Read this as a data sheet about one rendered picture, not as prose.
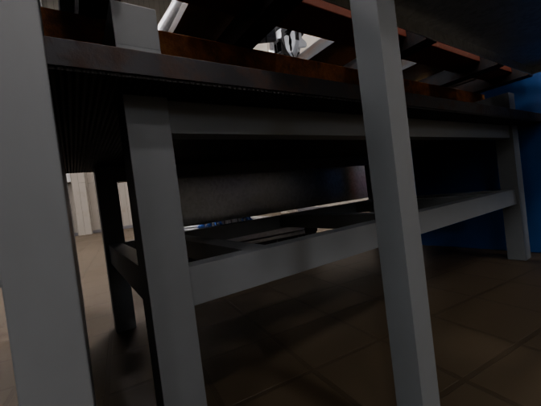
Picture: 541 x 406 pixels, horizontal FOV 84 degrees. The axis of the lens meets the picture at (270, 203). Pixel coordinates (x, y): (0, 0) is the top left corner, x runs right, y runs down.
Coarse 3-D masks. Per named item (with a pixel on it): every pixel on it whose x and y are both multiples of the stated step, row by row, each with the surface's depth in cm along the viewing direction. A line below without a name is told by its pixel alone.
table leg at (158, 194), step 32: (128, 96) 41; (128, 128) 41; (160, 128) 43; (128, 160) 43; (160, 160) 43; (128, 192) 46; (160, 192) 43; (160, 224) 43; (160, 256) 42; (160, 288) 42; (160, 320) 42; (192, 320) 45; (160, 352) 42; (192, 352) 44; (160, 384) 42; (192, 384) 44
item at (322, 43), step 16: (64, 0) 59; (176, 16) 73; (192, 16) 69; (208, 16) 69; (224, 16) 70; (176, 32) 74; (192, 32) 75; (208, 32) 76; (320, 48) 94; (336, 48) 93; (352, 48) 95; (336, 64) 105; (416, 64) 115; (416, 80) 133
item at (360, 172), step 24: (336, 168) 173; (360, 168) 184; (192, 192) 125; (216, 192) 131; (240, 192) 138; (264, 192) 145; (288, 192) 153; (312, 192) 162; (336, 192) 172; (360, 192) 183; (192, 216) 125; (216, 216) 130; (240, 216) 137
